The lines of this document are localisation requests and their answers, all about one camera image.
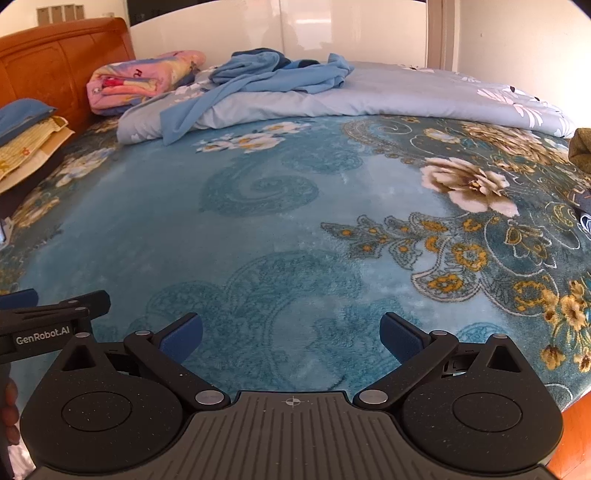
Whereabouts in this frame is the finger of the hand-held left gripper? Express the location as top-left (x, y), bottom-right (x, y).
top-left (0, 288), bottom-right (38, 310)
top-left (0, 291), bottom-right (112, 330)

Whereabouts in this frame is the light blue shirt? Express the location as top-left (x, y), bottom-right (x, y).
top-left (161, 52), bottom-right (356, 145)

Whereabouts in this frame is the person's left hand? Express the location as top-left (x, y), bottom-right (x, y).
top-left (0, 377), bottom-right (20, 446)

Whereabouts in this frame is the wooden headboard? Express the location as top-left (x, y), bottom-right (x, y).
top-left (0, 17), bottom-right (137, 136)

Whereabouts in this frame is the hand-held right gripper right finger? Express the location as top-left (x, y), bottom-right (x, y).
top-left (353, 312), bottom-right (532, 411)

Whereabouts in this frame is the pink folded blanket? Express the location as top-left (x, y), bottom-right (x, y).
top-left (87, 50), bottom-right (208, 116)

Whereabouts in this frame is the white door frame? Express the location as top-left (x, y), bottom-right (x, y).
top-left (425, 0), bottom-right (462, 73)

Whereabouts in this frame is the light blue floral quilt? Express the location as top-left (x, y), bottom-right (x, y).
top-left (116, 62), bottom-right (578, 147)

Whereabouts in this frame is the grey blue garment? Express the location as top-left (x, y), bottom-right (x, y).
top-left (568, 184), bottom-right (591, 217)

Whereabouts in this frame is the teal floral blanket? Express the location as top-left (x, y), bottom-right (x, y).
top-left (0, 113), bottom-right (591, 416)

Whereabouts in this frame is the olive green sweater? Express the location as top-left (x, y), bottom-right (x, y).
top-left (568, 129), bottom-right (591, 174)

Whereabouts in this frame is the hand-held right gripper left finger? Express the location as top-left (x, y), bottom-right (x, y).
top-left (46, 313), bottom-right (232, 411)

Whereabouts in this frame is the blue pillow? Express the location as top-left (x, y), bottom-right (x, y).
top-left (0, 98), bottom-right (58, 146)

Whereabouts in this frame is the white glossy wardrobe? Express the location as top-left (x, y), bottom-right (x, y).
top-left (127, 0), bottom-right (431, 70)

